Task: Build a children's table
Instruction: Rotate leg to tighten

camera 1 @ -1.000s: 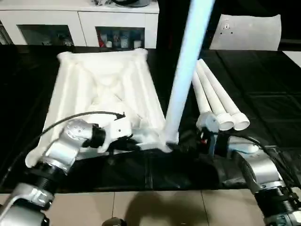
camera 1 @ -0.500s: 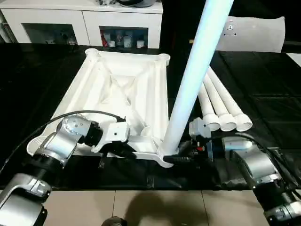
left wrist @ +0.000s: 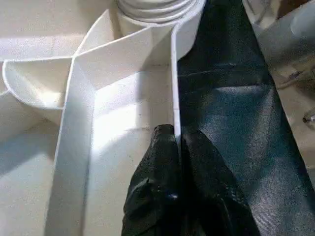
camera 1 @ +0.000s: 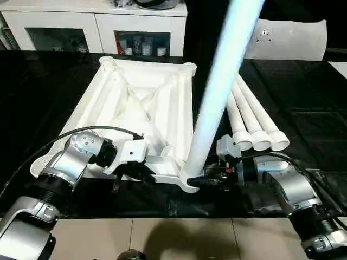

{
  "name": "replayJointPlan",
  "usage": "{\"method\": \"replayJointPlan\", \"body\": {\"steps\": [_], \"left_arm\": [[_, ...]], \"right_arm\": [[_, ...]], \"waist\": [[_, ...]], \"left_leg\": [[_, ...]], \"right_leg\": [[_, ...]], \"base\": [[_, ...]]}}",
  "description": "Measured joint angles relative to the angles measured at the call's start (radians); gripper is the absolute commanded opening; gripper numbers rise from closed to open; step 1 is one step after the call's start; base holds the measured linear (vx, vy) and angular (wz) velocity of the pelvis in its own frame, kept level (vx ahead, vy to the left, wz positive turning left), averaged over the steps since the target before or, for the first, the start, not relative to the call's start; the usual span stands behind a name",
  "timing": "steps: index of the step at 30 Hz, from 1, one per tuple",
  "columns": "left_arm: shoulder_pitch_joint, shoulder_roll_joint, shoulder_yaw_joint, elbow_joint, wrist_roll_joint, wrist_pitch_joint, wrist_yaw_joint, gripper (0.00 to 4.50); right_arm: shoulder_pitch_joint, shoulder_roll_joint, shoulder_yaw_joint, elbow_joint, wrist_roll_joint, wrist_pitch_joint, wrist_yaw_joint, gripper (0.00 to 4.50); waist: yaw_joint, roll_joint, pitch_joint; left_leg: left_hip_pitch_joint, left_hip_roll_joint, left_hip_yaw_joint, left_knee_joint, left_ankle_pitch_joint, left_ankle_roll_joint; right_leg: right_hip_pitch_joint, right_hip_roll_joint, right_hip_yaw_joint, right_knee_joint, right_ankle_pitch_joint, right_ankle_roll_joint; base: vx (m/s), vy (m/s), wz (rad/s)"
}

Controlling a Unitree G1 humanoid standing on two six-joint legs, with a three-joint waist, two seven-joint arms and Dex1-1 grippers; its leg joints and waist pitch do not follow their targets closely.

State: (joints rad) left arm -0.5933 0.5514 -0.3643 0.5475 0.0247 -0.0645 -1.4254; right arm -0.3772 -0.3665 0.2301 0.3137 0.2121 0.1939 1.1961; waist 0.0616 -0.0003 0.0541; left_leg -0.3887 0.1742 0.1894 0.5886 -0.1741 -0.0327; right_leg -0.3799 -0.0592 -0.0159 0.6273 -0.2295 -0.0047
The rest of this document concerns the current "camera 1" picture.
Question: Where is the white plastic table leg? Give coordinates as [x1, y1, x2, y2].
[181, 0, 268, 190]
[232, 81, 272, 152]
[226, 89, 254, 151]
[236, 75, 290, 152]

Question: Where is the dark left robot foot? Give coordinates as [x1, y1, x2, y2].
[117, 250, 147, 260]

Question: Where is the black padded mat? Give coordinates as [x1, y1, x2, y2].
[0, 48, 347, 219]

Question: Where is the grey rounded device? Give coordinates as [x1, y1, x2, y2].
[134, 0, 185, 10]

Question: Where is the white glass-door cabinet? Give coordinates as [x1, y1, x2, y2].
[0, 4, 188, 57]

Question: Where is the white curved plastic panel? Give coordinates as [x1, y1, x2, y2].
[242, 18, 327, 62]

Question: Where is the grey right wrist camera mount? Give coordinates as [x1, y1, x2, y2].
[216, 135, 245, 187]

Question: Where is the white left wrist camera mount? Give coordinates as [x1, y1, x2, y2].
[104, 132, 149, 176]

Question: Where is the white plastic table top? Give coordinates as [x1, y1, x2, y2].
[29, 55, 198, 194]

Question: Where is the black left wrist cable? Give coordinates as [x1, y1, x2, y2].
[0, 125, 144, 203]

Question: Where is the white flat board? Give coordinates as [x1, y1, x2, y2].
[327, 61, 347, 76]

